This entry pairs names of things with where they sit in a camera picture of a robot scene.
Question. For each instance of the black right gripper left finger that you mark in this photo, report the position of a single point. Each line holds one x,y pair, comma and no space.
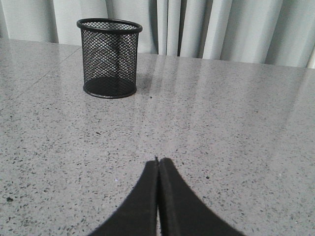
137,215

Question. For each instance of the black mesh pen bucket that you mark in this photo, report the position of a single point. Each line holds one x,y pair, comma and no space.
109,50

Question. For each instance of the grey curtain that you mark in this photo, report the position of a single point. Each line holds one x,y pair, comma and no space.
279,32

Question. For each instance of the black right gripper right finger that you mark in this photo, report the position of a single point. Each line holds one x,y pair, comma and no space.
181,212

